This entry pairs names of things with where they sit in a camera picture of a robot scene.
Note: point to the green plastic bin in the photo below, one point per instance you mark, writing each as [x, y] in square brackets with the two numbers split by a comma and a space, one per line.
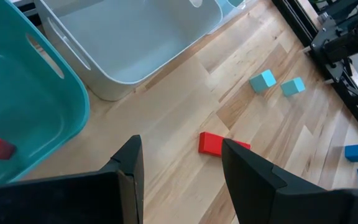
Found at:
[26, 109]

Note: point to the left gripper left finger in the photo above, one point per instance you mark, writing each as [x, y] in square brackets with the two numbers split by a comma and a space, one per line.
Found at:
[57, 199]

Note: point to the clear plastic bin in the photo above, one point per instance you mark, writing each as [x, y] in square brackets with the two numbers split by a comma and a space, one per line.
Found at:
[228, 12]

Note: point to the light teal cube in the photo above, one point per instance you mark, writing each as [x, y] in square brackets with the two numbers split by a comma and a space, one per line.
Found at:
[292, 87]
[263, 81]

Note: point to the blue cube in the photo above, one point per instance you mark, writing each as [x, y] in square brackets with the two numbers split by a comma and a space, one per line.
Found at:
[356, 153]

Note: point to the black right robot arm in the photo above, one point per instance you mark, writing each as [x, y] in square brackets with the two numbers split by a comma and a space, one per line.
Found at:
[343, 43]

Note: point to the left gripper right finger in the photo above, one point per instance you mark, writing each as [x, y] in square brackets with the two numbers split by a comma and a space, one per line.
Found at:
[291, 205]

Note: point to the grey plastic bin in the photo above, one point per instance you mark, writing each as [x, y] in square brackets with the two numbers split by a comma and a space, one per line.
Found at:
[135, 46]

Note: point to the long red block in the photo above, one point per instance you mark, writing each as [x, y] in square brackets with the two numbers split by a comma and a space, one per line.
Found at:
[211, 143]

